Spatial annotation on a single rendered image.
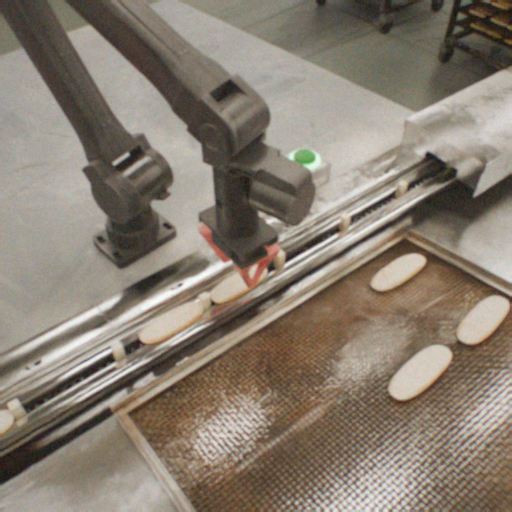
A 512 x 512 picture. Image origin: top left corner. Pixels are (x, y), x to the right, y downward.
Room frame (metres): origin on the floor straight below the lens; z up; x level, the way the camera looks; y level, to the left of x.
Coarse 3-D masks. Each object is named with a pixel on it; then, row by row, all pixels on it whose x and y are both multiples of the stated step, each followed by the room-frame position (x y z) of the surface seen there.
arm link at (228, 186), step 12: (216, 168) 0.52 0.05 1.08; (216, 180) 0.52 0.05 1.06; (228, 180) 0.51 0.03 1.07; (240, 180) 0.51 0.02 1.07; (252, 180) 0.50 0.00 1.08; (216, 192) 0.52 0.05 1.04; (228, 192) 0.51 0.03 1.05; (240, 192) 0.51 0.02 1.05; (228, 204) 0.51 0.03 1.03; (240, 204) 0.51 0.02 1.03
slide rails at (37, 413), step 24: (432, 168) 0.82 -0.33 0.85; (456, 168) 0.82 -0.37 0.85; (384, 192) 0.75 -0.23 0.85; (408, 192) 0.75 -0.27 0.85; (336, 216) 0.69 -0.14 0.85; (288, 240) 0.63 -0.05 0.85; (336, 240) 0.63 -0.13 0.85; (288, 264) 0.58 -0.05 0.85; (216, 312) 0.49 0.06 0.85; (120, 336) 0.44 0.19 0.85; (96, 360) 0.40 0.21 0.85; (120, 360) 0.40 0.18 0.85; (48, 384) 0.37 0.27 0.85; (0, 408) 0.33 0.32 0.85; (48, 408) 0.33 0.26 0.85
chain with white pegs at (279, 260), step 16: (432, 176) 0.82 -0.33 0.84; (400, 192) 0.75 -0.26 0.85; (320, 240) 0.65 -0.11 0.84; (208, 304) 0.50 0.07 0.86; (112, 352) 0.41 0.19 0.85; (128, 352) 0.43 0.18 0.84; (96, 368) 0.40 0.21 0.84; (16, 400) 0.33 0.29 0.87; (48, 400) 0.35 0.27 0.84; (16, 416) 0.32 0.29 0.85
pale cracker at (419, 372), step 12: (432, 348) 0.37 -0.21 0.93; (444, 348) 0.37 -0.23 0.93; (420, 360) 0.35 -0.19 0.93; (432, 360) 0.35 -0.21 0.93; (444, 360) 0.35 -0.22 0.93; (408, 372) 0.34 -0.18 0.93; (420, 372) 0.34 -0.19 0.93; (432, 372) 0.34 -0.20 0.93; (396, 384) 0.32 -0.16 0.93; (408, 384) 0.32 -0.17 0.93; (420, 384) 0.32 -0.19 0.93; (396, 396) 0.31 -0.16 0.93; (408, 396) 0.31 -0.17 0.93
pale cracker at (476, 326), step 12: (492, 300) 0.44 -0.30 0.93; (504, 300) 0.44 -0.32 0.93; (480, 312) 0.42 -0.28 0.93; (492, 312) 0.42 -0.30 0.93; (504, 312) 0.42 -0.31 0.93; (468, 324) 0.40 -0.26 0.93; (480, 324) 0.40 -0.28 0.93; (492, 324) 0.40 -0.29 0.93; (468, 336) 0.39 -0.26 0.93; (480, 336) 0.39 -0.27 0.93
